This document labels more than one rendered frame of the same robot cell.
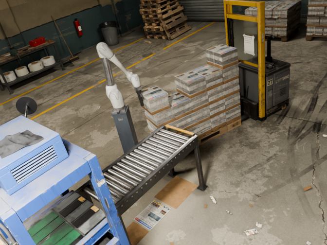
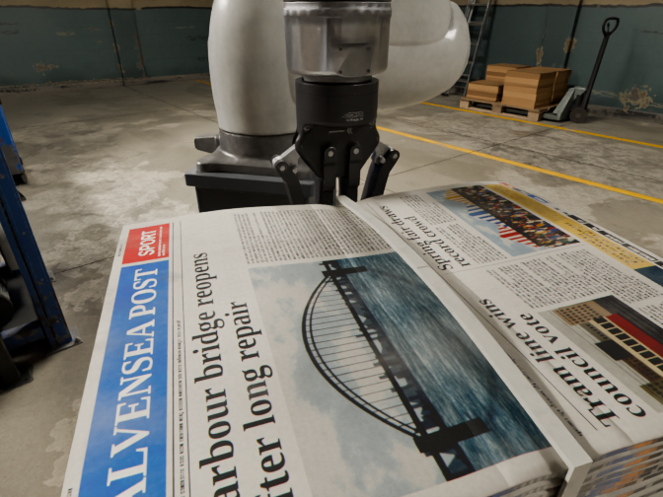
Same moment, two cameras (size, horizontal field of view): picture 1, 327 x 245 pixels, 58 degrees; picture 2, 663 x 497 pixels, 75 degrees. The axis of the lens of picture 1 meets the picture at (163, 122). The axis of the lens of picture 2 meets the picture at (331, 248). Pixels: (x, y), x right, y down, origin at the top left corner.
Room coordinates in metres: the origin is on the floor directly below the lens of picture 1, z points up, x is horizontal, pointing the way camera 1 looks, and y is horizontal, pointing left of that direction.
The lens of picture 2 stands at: (3.59, -0.18, 1.21)
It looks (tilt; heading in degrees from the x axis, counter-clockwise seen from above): 29 degrees down; 94
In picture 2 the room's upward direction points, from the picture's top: straight up
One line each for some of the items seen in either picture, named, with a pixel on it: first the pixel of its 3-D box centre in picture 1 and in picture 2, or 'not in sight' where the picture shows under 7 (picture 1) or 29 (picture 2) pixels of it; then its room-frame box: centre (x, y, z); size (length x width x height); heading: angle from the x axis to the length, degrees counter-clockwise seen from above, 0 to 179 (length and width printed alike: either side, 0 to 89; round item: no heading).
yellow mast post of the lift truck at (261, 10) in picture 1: (260, 64); not in sight; (3.97, -1.56, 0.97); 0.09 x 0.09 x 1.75; 23
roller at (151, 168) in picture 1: (140, 163); not in sight; (2.52, 0.33, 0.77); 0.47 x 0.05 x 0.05; 42
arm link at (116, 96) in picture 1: (116, 97); (269, 48); (3.45, 0.52, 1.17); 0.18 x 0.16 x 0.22; 18
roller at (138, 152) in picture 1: (149, 156); not in sight; (2.61, 0.23, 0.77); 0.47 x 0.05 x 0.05; 42
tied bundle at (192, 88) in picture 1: (190, 84); not in sight; (3.88, -0.49, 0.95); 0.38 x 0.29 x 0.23; 23
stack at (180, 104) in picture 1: (187, 119); not in sight; (3.82, -0.37, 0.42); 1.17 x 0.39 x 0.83; 113
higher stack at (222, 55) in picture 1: (224, 88); not in sight; (4.10, -1.04, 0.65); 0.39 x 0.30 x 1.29; 23
